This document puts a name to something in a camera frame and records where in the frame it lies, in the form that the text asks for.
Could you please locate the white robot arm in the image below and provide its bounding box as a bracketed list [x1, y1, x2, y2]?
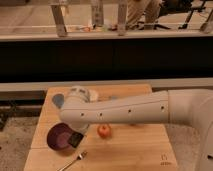
[59, 87, 213, 171]

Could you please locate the purple bowl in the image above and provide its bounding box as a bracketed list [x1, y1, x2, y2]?
[47, 123, 74, 151]

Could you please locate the white cup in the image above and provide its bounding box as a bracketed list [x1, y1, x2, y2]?
[89, 89, 99, 102]

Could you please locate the red apple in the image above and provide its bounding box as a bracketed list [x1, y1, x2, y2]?
[97, 124, 111, 139]

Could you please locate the blue cup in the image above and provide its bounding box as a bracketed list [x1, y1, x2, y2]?
[52, 94, 64, 108]

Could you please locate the silver metal fork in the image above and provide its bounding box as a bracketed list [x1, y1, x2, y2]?
[57, 151, 87, 171]

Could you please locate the person in beige trousers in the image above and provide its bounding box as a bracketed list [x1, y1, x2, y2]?
[126, 0, 162, 30]

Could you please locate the black office chair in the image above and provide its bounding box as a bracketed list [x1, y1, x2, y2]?
[159, 0, 213, 29]

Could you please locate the grey railing post left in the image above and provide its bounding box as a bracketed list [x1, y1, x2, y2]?
[51, 4, 67, 37]

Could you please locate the grey railing post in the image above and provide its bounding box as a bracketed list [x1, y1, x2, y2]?
[117, 0, 127, 36]
[91, 0, 104, 27]
[51, 4, 67, 37]

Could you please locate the grey railing post middle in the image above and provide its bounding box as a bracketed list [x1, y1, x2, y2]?
[91, 0, 104, 27]

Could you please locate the grey railing post right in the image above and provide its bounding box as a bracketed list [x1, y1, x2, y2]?
[117, 0, 127, 36]

